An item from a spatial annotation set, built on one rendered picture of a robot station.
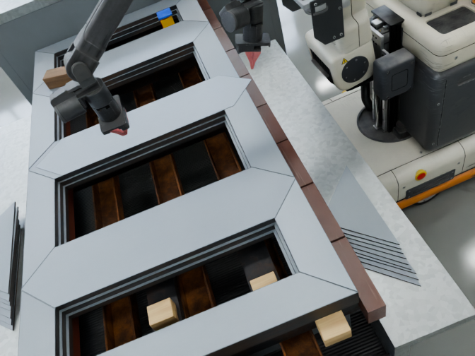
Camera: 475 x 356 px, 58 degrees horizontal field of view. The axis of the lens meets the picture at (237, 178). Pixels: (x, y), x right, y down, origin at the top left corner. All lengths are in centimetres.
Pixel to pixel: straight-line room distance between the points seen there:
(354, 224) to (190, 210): 43
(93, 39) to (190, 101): 49
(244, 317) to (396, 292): 39
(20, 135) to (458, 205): 186
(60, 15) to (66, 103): 109
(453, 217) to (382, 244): 95
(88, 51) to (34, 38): 116
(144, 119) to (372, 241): 79
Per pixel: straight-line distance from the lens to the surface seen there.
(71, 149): 149
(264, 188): 109
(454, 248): 199
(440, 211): 209
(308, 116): 152
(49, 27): 215
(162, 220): 113
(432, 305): 112
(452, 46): 158
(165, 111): 143
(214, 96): 140
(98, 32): 102
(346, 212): 119
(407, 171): 186
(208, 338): 94
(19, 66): 225
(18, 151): 185
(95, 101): 107
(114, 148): 139
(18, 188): 170
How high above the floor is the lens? 171
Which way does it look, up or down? 48 degrees down
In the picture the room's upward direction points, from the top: 21 degrees counter-clockwise
